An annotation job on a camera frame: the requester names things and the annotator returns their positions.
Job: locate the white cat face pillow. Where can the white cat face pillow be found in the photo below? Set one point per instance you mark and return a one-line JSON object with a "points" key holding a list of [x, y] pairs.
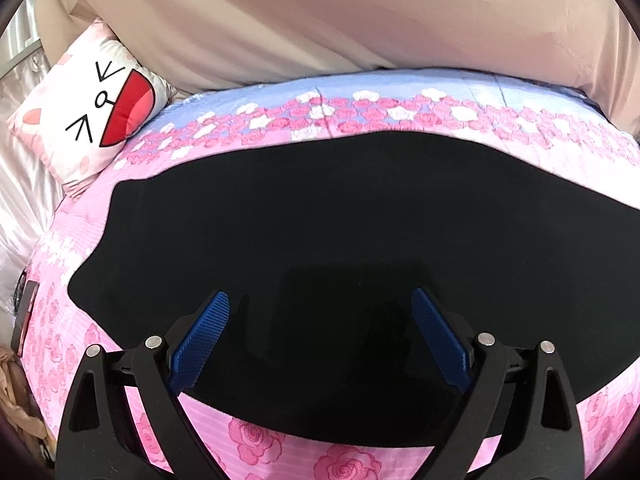
{"points": [[75, 110]]}

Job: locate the shiny pale satin cloth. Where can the shiny pale satin cloth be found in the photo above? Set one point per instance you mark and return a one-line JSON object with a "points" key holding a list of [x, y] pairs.
{"points": [[20, 185]]}

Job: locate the beige curtain cloth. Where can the beige curtain cloth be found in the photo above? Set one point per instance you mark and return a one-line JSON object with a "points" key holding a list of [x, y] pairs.
{"points": [[300, 20]]}

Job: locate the dark mobile phone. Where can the dark mobile phone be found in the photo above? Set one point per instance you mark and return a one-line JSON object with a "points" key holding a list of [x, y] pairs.
{"points": [[25, 310]]}

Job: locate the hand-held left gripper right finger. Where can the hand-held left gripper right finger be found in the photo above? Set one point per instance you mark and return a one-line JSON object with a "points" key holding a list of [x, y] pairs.
{"points": [[440, 335]]}

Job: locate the brown crumpled bag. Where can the brown crumpled bag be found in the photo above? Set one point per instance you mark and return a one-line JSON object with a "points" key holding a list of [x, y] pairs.
{"points": [[15, 400]]}

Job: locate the pink floral bed sheet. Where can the pink floral bed sheet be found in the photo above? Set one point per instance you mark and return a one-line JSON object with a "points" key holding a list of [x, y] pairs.
{"points": [[75, 245]]}

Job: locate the black pants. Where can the black pants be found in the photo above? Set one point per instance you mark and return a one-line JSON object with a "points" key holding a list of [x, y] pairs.
{"points": [[325, 210]]}

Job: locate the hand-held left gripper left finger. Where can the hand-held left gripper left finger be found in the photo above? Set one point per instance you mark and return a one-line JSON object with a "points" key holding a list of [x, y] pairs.
{"points": [[205, 330]]}

